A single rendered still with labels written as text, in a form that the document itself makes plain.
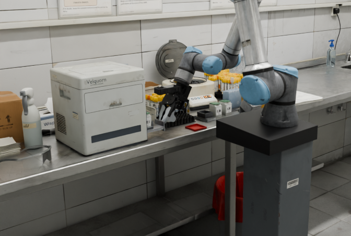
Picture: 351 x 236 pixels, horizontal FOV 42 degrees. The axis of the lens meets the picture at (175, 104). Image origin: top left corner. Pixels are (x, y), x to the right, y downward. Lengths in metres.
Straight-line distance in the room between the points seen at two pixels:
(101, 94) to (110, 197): 1.06
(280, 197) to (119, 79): 0.77
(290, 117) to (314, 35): 1.87
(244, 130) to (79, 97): 0.63
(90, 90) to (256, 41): 0.63
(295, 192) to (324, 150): 2.13
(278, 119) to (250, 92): 0.19
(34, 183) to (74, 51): 0.91
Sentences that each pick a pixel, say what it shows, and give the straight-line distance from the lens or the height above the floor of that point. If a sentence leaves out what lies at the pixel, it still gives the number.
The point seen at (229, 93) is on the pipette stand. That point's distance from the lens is 2.25.
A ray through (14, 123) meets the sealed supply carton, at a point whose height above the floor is 0.96.
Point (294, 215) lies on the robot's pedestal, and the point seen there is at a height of 0.56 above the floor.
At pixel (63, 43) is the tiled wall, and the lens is 2.31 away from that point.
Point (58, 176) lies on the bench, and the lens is 1.65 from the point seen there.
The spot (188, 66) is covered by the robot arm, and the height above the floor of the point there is 1.15.
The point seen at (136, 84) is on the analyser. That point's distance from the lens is 1.77.
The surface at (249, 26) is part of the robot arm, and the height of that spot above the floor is 1.33.
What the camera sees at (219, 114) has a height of 0.89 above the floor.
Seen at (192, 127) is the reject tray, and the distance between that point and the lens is 2.01.
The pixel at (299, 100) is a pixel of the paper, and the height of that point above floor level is 0.89.
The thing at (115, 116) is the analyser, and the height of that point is 1.01.
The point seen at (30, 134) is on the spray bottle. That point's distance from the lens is 1.85.
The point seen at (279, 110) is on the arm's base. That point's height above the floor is 1.00.
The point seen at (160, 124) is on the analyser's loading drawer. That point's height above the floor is 0.92.
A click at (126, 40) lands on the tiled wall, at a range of 2.48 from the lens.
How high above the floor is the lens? 1.47
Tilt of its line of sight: 14 degrees down
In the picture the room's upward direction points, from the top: 1 degrees counter-clockwise
